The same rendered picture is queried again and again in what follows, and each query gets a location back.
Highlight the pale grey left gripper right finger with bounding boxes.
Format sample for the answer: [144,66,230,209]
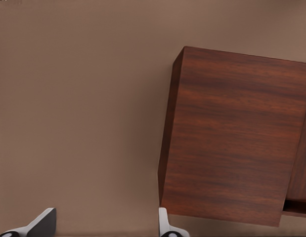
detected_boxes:
[158,207,190,237]

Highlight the dark brown wooden box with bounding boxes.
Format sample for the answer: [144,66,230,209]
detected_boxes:
[157,45,306,228]

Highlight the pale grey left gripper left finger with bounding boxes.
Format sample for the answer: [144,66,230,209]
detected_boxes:
[0,207,57,237]

